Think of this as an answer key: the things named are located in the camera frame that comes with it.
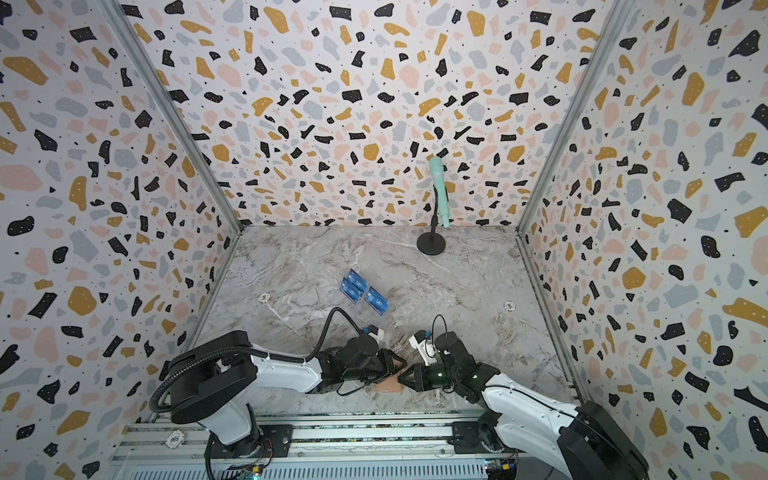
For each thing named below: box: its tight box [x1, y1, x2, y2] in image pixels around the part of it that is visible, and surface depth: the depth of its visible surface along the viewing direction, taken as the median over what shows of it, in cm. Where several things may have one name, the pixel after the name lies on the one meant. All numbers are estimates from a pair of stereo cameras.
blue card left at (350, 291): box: [339, 277, 362, 305], surface depth 96 cm
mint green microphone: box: [430, 156, 451, 229], surface depth 97 cm
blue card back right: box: [364, 285, 390, 316], surface depth 92 cm
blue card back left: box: [346, 268, 369, 292], surface depth 96 cm
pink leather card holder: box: [375, 372, 403, 392], surface depth 82 cm
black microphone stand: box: [416, 184, 446, 256], surface depth 119 cm
